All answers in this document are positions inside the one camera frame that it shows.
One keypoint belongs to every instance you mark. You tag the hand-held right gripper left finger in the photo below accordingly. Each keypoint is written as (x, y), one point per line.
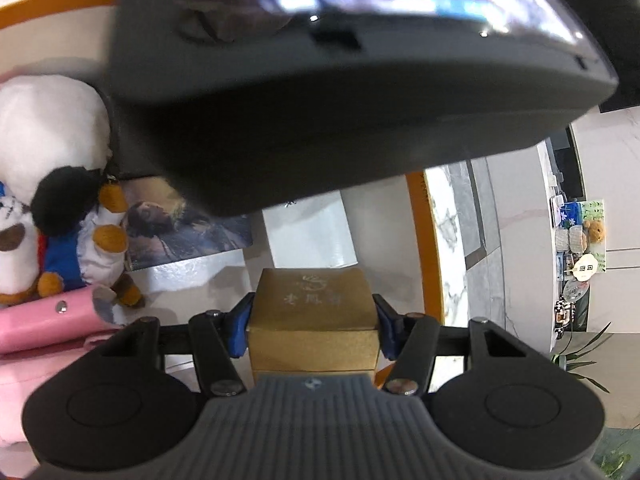
(240, 325)

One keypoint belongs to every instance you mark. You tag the white long box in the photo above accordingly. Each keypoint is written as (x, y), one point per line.
(310, 235)

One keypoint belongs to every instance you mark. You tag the black media box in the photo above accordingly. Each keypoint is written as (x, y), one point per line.
(575, 160)

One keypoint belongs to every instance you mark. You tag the panda plush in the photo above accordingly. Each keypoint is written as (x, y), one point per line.
(45, 125)

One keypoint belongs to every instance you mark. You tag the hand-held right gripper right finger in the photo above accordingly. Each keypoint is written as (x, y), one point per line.
(387, 325)

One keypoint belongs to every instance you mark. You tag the small brown teddy bear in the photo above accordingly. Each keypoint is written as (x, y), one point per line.
(594, 230)

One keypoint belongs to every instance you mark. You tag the illustrated book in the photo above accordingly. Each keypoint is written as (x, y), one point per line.
(190, 230)

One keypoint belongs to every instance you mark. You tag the orange storage bin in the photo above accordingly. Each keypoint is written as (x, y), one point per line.
(425, 240)

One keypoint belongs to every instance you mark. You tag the floral patterned box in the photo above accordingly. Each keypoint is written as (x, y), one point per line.
(595, 210)

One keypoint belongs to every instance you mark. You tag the green plant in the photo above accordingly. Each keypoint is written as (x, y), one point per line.
(580, 350)

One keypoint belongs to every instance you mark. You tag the gold box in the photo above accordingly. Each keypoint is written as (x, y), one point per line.
(312, 320)

